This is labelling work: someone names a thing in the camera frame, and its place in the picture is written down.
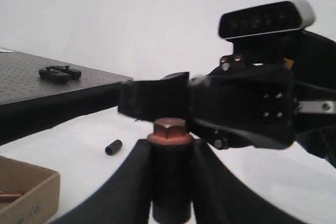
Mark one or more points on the black game controller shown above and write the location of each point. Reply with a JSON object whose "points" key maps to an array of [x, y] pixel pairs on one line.
{"points": [[60, 73]]}

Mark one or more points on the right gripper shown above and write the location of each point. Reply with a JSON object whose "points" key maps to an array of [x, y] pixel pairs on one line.
{"points": [[244, 106]]}

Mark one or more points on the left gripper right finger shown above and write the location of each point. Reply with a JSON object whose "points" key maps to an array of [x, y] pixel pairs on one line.
{"points": [[225, 190]]}

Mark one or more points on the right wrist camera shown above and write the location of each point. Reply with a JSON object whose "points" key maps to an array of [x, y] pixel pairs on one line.
{"points": [[266, 19]]}

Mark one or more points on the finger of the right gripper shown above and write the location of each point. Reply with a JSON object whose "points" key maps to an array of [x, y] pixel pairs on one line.
{"points": [[155, 95]]}

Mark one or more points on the perforated metal bench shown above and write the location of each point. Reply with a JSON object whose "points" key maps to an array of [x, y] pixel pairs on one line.
{"points": [[50, 90]]}

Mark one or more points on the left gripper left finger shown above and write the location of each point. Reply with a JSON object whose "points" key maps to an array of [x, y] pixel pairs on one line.
{"points": [[115, 187]]}

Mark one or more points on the cardboard box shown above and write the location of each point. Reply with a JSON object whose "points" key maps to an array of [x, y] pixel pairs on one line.
{"points": [[27, 195]]}

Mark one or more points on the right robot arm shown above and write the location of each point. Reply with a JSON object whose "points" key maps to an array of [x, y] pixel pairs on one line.
{"points": [[316, 90]]}

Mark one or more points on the copper hex flange bolt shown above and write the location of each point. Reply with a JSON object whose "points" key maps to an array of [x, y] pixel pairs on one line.
{"points": [[169, 133]]}

